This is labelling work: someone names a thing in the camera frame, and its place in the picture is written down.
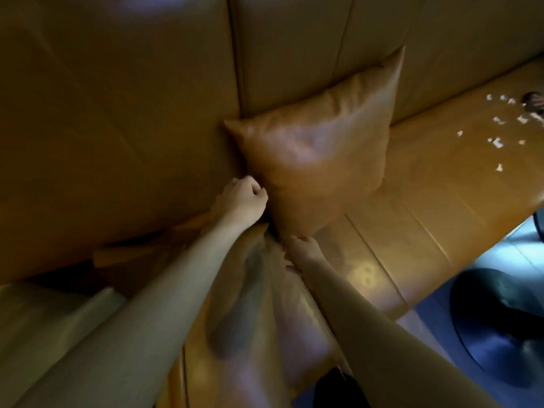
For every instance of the person's right fingers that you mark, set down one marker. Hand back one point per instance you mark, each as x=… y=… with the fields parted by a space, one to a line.
x=294 y=250

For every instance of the person's right forearm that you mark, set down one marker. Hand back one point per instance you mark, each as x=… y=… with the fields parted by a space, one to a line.
x=382 y=339

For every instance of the tan leather throw pillow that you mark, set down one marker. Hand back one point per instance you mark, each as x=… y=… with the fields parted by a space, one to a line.
x=276 y=335
x=323 y=152

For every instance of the person's left forearm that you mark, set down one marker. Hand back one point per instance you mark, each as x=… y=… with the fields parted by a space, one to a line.
x=140 y=322

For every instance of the person's dark clothing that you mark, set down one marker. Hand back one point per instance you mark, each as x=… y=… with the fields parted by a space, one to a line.
x=338 y=390

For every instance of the person's left fingers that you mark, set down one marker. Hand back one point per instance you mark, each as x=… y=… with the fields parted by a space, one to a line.
x=254 y=189

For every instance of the small dark striped object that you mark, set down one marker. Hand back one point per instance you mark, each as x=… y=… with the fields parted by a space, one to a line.
x=533 y=101

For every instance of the person's right hand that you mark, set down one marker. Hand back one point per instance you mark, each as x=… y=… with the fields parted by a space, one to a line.
x=307 y=254

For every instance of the person's left hand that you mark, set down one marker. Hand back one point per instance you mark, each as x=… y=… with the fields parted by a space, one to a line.
x=238 y=203

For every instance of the scattered white paper scraps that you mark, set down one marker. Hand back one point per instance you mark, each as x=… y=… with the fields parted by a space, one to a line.
x=501 y=127

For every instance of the tan leather sofa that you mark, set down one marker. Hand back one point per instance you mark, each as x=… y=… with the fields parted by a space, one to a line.
x=119 y=123

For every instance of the black curved object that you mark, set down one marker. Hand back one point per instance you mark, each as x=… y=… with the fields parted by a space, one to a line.
x=539 y=225

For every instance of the black round base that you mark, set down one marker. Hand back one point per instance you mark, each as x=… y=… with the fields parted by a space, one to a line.
x=493 y=327

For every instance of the beige fabric cushion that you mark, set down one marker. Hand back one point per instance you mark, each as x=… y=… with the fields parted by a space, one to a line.
x=38 y=335

